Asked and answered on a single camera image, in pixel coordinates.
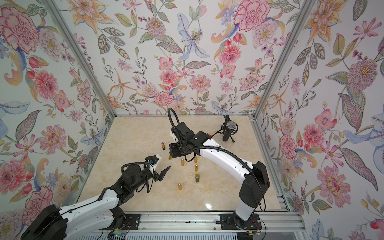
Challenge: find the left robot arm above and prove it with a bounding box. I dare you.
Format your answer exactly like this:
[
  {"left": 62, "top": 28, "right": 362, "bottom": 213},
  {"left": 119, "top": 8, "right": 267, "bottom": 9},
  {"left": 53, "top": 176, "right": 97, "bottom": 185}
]
[{"left": 21, "top": 161, "right": 169, "bottom": 240}]

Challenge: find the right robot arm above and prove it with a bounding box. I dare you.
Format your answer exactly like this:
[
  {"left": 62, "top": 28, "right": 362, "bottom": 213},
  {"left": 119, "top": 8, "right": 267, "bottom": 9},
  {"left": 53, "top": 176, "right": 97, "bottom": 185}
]
[{"left": 167, "top": 108, "right": 271, "bottom": 229}]

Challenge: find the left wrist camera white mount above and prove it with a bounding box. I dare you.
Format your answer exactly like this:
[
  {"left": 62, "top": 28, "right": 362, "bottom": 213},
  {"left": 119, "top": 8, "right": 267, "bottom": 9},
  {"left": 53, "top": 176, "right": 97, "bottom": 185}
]
[{"left": 145, "top": 155, "right": 162, "bottom": 174}]

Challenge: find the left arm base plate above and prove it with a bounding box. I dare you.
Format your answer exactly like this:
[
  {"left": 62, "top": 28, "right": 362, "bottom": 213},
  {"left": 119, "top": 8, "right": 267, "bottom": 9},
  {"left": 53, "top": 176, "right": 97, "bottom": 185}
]
[{"left": 112, "top": 214, "right": 141, "bottom": 231}]

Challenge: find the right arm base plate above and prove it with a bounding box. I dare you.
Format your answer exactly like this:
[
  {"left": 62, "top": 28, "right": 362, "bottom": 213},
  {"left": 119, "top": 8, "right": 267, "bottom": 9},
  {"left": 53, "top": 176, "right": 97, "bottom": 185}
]
[{"left": 216, "top": 213, "right": 263, "bottom": 231}]

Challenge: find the aluminium front rail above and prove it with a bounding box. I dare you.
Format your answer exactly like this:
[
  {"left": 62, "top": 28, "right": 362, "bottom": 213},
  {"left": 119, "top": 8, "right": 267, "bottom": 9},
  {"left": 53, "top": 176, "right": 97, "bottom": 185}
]
[{"left": 68, "top": 211, "right": 307, "bottom": 233}]

